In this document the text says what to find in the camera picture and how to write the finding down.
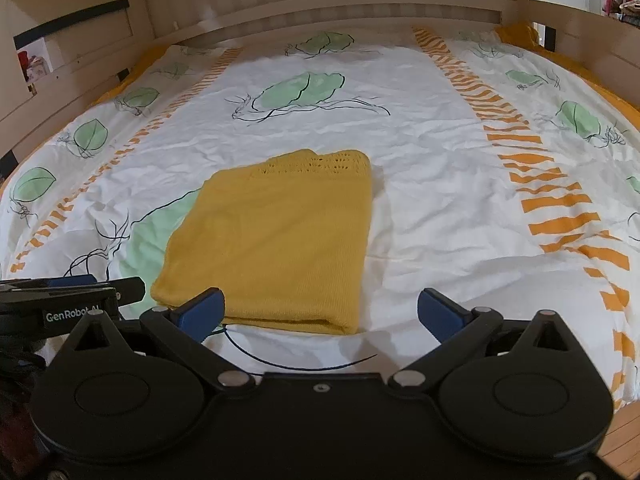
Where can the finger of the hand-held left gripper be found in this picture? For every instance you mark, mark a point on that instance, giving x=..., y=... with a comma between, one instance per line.
x=75, y=280
x=127, y=291

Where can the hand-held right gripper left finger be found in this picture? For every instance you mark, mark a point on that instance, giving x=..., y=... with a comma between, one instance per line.
x=200, y=312

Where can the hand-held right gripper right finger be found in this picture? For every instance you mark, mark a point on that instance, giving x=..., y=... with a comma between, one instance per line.
x=440, y=315

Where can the mustard yellow knit sweater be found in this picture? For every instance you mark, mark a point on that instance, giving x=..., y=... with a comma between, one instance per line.
x=280, y=240

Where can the white leaf printed duvet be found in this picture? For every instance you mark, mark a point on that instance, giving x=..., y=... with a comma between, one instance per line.
x=410, y=125

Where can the small red and white items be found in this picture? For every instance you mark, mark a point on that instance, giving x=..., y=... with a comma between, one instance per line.
x=34, y=66

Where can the light wooden shelf unit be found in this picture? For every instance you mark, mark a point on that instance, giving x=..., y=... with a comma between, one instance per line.
x=60, y=25

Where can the light wooden bed frame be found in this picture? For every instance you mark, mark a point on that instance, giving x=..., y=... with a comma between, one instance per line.
x=320, y=5

